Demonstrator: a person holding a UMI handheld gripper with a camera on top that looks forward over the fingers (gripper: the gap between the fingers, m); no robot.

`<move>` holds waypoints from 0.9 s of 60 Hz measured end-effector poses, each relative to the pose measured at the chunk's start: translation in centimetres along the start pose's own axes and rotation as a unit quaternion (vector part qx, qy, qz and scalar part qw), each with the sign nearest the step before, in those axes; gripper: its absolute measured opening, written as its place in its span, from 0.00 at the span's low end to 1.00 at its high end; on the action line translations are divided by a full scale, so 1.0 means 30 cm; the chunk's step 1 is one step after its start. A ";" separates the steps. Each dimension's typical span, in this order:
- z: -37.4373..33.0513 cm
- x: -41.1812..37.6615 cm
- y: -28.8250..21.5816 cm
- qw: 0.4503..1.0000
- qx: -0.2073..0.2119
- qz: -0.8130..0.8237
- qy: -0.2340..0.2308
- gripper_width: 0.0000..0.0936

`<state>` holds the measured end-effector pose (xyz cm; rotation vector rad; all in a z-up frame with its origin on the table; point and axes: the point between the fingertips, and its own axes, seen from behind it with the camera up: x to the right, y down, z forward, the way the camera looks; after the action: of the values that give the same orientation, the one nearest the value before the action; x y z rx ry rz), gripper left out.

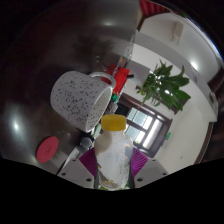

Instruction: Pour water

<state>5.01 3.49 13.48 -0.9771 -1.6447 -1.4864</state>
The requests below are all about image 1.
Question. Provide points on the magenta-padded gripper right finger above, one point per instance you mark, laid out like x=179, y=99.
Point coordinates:
x=150, y=170

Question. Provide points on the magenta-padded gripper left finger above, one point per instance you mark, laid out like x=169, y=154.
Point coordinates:
x=75, y=171

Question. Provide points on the clear bottle with yellow cap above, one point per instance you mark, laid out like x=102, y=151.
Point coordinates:
x=113, y=156

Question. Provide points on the grey ball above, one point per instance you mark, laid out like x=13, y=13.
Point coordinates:
x=85, y=142

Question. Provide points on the flat round red coaster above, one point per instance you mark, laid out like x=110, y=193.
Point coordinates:
x=47, y=150

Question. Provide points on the green exit sign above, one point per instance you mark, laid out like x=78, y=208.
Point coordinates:
x=168, y=136

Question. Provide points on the dark wooden glazed door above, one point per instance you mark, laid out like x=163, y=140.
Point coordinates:
x=148, y=126

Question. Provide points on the white speckled mug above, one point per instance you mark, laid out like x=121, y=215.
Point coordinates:
x=76, y=96

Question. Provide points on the small potted plant, white pot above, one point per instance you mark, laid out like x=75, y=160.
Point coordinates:
x=166, y=87

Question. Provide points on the red carpeted stairs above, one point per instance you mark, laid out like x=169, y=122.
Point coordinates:
x=151, y=6

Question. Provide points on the white wall radiator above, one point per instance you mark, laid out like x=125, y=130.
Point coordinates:
x=177, y=31

